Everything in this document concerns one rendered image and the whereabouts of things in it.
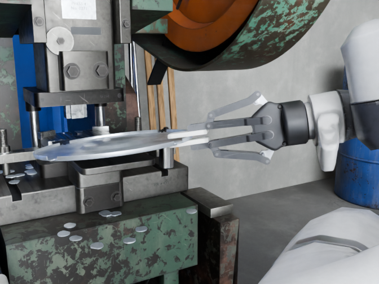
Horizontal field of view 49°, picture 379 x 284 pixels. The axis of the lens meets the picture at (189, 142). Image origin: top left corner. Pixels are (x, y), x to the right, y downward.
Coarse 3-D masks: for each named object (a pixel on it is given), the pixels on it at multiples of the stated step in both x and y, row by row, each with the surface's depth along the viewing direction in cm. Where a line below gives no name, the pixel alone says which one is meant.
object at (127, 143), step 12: (132, 132) 91; (144, 132) 91; (156, 132) 89; (168, 132) 87; (84, 144) 77; (96, 144) 75; (108, 144) 73; (120, 144) 72; (132, 144) 72; (144, 144) 72; (156, 144) 71; (168, 144) 67; (36, 156) 69; (48, 156) 70; (60, 156) 65; (72, 156) 64; (84, 156) 63; (96, 156) 63; (108, 156) 63
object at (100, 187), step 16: (64, 144) 86; (80, 160) 76; (96, 160) 76; (112, 160) 76; (128, 160) 76; (144, 160) 76; (80, 176) 83; (96, 176) 85; (112, 176) 86; (80, 192) 84; (96, 192) 85; (112, 192) 87; (80, 208) 85; (96, 208) 86
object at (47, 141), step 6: (60, 132) 101; (66, 132) 101; (78, 132) 101; (84, 132) 101; (90, 132) 101; (96, 132) 101; (102, 132) 101; (108, 132) 101; (48, 138) 95; (54, 138) 95; (60, 138) 95; (66, 138) 95; (72, 138) 95; (42, 144) 98; (48, 144) 92
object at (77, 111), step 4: (84, 104) 97; (64, 108) 96; (68, 108) 95; (72, 108) 95; (76, 108) 95; (80, 108) 96; (84, 108) 97; (64, 112) 97; (68, 112) 96; (72, 112) 95; (76, 112) 96; (80, 112) 96; (84, 112) 97; (64, 116) 97; (68, 116) 96; (72, 116) 95; (76, 116) 96; (80, 116) 96; (84, 116) 98
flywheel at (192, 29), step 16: (176, 0) 124; (192, 0) 116; (208, 0) 109; (224, 0) 103; (240, 0) 92; (256, 0) 87; (176, 16) 121; (192, 16) 117; (208, 16) 110; (224, 16) 98; (240, 16) 93; (176, 32) 119; (192, 32) 111; (208, 32) 105; (224, 32) 98; (192, 48) 112; (208, 48) 105; (224, 48) 106
